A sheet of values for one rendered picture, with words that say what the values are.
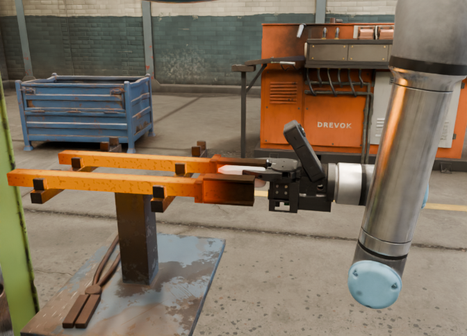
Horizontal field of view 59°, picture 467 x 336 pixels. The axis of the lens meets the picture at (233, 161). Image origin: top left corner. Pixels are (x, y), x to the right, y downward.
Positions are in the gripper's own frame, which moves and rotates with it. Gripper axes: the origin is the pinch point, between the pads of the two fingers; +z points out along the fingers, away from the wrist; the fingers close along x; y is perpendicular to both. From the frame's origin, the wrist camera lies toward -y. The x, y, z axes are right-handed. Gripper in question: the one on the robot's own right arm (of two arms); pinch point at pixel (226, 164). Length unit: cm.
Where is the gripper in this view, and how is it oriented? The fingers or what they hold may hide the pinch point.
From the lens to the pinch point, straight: 77.7
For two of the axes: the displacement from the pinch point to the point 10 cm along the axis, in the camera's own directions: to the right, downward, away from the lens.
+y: 0.0, 9.5, 3.0
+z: -9.8, -0.6, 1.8
